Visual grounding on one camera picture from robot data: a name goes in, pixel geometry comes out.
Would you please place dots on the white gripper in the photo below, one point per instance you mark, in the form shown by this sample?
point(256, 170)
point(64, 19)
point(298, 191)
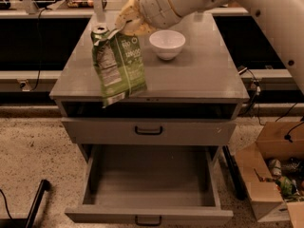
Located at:
point(156, 8)

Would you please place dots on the green jalapeno chip bag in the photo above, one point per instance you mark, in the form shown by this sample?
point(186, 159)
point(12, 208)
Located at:
point(118, 61)

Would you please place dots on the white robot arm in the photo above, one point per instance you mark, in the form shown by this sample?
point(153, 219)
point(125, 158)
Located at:
point(281, 21)

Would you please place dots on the grey drawer cabinet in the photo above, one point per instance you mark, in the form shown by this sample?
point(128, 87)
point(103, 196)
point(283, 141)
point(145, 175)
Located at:
point(200, 84)

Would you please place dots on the grey closed upper drawer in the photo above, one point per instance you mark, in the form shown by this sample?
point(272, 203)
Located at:
point(147, 132)

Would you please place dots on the grey open middle drawer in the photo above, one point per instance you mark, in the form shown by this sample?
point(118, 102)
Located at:
point(150, 185)

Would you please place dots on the green soda can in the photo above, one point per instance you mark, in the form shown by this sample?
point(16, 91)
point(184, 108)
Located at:
point(99, 30)

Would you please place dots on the white ceramic bowl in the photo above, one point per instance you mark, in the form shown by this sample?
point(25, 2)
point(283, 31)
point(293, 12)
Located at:
point(167, 44)

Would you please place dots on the black metal stand leg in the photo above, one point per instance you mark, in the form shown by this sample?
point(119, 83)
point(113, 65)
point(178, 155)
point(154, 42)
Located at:
point(28, 221)

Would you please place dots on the cardboard box with snacks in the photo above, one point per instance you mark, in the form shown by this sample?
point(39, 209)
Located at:
point(277, 141)

